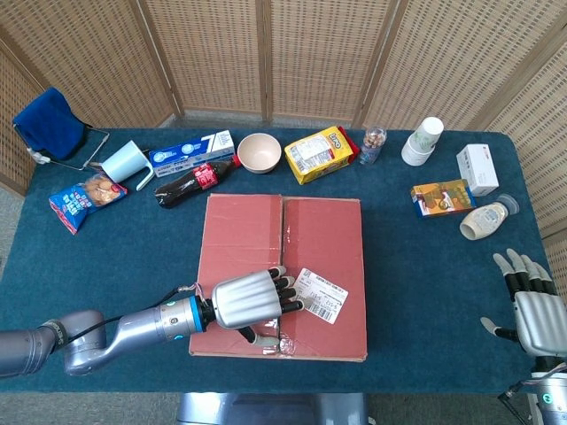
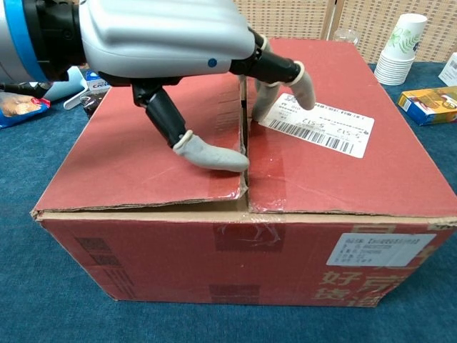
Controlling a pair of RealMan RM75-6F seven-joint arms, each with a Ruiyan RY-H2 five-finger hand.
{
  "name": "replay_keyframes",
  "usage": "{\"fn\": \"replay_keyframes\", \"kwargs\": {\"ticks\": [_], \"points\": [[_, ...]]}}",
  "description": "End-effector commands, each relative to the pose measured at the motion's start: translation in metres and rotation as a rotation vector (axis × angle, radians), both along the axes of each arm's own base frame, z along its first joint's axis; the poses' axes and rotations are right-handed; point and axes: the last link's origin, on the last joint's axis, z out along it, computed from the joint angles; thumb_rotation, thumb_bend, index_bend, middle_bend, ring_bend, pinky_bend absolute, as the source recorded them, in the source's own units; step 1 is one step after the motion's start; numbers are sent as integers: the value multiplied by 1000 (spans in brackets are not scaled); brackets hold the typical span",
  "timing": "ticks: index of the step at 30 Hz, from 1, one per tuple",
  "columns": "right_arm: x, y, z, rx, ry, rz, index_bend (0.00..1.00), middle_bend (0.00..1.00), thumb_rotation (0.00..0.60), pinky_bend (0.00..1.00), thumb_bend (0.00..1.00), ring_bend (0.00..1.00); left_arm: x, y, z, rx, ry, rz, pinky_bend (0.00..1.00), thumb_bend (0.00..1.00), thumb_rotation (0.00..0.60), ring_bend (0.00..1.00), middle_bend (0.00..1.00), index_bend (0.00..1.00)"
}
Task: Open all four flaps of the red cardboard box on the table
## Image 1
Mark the pink bowl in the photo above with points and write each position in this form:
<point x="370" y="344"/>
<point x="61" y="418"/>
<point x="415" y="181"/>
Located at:
<point x="259" y="152"/>

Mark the woven rattan folding screen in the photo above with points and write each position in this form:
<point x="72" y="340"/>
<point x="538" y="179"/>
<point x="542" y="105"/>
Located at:
<point x="212" y="53"/>

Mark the cola bottle red label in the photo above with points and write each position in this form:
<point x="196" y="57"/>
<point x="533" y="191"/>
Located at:
<point x="190" y="183"/>

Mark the stack of paper cups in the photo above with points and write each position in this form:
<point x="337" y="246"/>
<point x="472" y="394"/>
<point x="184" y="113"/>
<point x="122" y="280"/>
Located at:
<point x="423" y="141"/>

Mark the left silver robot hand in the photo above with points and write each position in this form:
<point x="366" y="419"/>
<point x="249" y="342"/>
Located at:
<point x="243" y="301"/>

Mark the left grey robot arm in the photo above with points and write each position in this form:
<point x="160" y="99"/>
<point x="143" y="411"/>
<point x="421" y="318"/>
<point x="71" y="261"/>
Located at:
<point x="142" y="326"/>

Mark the blue towel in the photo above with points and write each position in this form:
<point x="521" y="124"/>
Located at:
<point x="48" y="124"/>

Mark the yellow blue small carton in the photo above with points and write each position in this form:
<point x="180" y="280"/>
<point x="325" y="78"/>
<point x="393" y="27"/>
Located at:
<point x="443" y="199"/>

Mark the red cardboard box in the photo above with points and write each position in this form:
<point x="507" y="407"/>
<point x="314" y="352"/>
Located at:
<point x="328" y="239"/>

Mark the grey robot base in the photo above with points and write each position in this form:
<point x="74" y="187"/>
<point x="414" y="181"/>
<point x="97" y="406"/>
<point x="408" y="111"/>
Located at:
<point x="266" y="411"/>

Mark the small clear nut jar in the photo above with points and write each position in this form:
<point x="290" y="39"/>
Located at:
<point x="373" y="144"/>

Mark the white cardboard box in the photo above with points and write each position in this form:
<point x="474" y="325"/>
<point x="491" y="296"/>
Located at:
<point x="478" y="170"/>

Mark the blue cookie bag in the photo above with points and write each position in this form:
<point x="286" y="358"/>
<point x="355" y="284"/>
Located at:
<point x="84" y="199"/>

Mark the beige squeeze sauce bottle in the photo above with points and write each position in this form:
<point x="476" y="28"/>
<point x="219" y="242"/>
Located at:
<point x="483" y="219"/>

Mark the blue white wrap box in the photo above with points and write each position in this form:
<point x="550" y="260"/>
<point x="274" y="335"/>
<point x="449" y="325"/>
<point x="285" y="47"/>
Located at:
<point x="190" y="152"/>

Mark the yellow snack package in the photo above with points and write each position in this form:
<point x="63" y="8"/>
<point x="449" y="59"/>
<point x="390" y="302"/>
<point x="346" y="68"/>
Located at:
<point x="319" y="155"/>

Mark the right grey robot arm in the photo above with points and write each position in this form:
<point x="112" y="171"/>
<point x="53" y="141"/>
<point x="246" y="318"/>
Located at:
<point x="553" y="398"/>

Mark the light blue plastic mug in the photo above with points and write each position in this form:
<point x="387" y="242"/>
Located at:
<point x="124" y="161"/>

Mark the blue table cover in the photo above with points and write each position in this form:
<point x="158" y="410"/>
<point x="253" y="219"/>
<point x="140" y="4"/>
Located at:
<point x="133" y="257"/>

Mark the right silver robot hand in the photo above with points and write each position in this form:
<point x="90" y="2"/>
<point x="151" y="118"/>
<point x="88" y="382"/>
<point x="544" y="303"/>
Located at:
<point x="542" y="321"/>

